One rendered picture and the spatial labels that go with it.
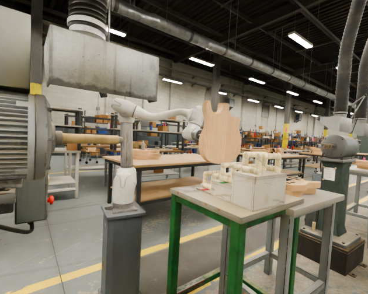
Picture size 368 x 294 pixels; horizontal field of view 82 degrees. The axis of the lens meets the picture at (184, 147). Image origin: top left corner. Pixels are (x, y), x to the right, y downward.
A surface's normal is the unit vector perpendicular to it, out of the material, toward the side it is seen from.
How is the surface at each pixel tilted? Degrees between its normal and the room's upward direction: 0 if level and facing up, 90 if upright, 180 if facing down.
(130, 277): 90
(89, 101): 90
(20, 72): 90
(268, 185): 90
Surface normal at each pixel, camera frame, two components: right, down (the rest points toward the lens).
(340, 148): -0.74, 0.02
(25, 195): 0.61, 0.07
